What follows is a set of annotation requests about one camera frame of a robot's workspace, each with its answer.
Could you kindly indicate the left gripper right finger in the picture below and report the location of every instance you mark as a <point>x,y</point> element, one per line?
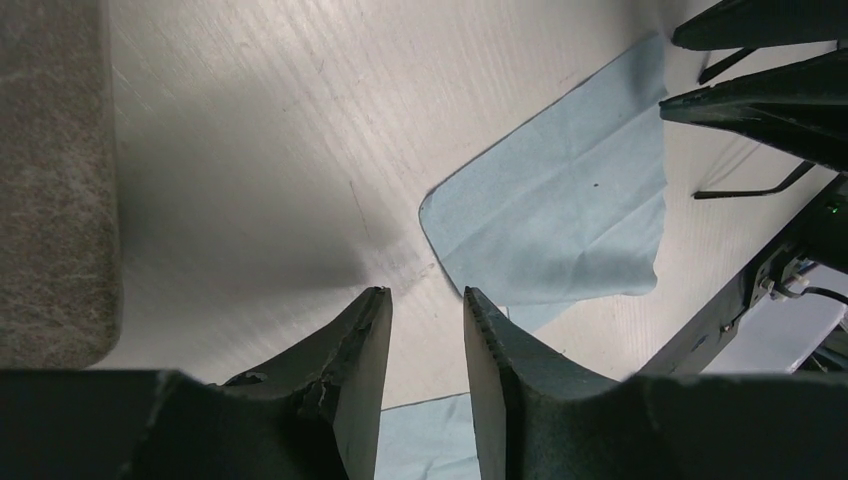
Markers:
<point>539,415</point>

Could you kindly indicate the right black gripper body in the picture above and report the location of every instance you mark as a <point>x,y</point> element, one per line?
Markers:
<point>816,235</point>

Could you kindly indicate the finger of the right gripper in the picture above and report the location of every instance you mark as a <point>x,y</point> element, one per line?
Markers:
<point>799,108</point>
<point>758,24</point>

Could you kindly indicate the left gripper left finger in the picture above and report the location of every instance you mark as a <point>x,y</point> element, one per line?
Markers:
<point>311,412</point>

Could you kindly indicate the blue cleaning cloth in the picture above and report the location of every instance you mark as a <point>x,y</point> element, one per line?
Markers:
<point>567,207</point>
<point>428,440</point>

